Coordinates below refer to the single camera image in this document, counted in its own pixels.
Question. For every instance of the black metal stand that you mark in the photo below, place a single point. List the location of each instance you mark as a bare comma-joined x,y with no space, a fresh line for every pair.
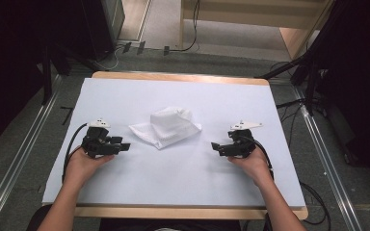
47,77

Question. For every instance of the aluminium floor rail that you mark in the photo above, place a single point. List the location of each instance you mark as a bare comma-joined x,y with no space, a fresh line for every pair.
19,154
327,154

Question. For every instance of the dark cabinet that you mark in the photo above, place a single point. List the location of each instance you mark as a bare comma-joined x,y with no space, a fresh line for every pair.
93,25

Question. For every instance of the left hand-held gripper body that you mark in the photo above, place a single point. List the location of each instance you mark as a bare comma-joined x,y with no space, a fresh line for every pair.
96,146

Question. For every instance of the wooden table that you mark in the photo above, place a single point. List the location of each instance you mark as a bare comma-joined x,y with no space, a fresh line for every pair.
179,212

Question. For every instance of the white table mat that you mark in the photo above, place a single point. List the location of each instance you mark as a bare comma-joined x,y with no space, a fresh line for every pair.
173,179

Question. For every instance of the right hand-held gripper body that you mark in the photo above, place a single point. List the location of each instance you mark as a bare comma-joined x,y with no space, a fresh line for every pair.
242,144

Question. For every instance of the white textured towel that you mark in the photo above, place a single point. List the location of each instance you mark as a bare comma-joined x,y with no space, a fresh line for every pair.
168,128

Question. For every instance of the black tripod stand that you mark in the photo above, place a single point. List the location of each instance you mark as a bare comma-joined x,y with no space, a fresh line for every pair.
308,80

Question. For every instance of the black curtain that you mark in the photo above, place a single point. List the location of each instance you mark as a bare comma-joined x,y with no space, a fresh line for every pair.
6,64
359,80

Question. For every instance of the light wooden furniture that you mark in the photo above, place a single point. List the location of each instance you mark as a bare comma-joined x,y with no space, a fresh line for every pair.
247,16

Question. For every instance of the person's right hand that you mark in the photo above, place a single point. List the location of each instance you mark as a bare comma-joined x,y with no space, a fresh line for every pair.
253,165

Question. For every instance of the person's left hand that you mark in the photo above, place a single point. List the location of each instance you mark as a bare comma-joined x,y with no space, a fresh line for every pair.
83,166

